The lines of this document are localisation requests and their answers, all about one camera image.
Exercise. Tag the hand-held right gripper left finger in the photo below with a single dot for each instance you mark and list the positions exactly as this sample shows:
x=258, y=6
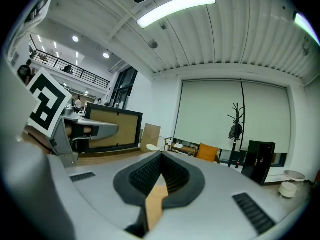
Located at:
x=100, y=196

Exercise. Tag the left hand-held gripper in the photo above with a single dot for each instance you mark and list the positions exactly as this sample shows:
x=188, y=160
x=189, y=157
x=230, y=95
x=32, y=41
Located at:
x=46, y=101

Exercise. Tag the black cabinet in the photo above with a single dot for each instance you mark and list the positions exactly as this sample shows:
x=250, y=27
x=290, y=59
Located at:
x=260, y=161

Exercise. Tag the black framed glass door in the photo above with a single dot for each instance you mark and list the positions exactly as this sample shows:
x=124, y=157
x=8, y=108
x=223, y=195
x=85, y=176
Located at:
x=125, y=86

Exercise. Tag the brown cardboard board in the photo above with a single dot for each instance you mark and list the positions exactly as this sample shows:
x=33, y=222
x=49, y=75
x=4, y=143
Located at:
x=150, y=136

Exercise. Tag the dark hanging bag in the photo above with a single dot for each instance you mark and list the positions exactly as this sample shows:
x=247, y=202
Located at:
x=235, y=132

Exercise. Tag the black balcony railing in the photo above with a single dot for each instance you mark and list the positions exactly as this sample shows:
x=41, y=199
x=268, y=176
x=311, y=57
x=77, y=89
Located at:
x=75, y=70

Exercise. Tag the round ceiling downlight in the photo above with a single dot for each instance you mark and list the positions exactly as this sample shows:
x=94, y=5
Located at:
x=75, y=38
x=106, y=55

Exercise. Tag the round grey ceiling fixture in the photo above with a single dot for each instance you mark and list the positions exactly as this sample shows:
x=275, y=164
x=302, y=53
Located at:
x=152, y=44

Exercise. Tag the white roller blind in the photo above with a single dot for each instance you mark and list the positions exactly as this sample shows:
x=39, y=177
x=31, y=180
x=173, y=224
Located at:
x=208, y=111
x=267, y=116

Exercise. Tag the long ceiling light tube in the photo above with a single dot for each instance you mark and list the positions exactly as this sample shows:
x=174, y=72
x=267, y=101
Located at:
x=175, y=7
x=306, y=26

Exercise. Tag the orange cushion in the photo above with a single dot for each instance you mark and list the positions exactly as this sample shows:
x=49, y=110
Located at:
x=207, y=152

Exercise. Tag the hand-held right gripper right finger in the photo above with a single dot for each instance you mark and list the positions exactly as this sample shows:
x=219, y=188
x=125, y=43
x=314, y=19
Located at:
x=212, y=209

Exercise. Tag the red bottle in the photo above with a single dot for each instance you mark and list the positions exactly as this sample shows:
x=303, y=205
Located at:
x=237, y=163

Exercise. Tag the wooden armchair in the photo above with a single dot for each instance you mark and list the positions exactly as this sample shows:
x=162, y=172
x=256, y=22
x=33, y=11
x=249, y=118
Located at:
x=185, y=149

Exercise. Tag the white round seat chair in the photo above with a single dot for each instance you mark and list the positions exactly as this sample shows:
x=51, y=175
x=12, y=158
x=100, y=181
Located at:
x=155, y=146

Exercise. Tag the black picture frame wooden back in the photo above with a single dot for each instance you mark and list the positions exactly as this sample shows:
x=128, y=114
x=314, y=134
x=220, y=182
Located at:
x=125, y=126

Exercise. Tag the black coat rack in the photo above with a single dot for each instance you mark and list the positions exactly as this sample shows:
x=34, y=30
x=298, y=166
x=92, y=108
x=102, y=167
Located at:
x=236, y=114

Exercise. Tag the white round side table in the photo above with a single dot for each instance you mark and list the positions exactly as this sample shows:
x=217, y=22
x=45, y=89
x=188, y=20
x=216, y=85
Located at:
x=291, y=184

